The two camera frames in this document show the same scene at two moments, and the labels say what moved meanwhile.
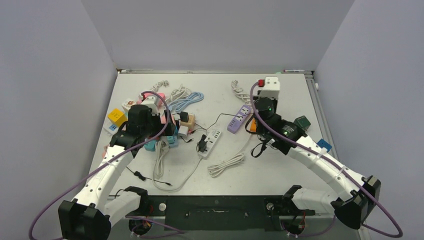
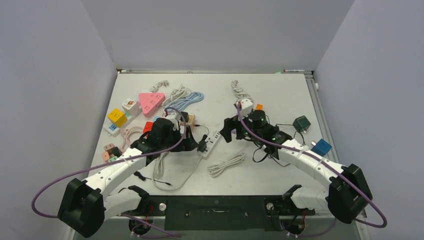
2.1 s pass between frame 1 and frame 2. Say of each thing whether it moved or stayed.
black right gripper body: moved
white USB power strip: stayed
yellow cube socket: stayed
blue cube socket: stayed
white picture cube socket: stayed
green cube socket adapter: stayed
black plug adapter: stayed
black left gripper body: moved
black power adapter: moved
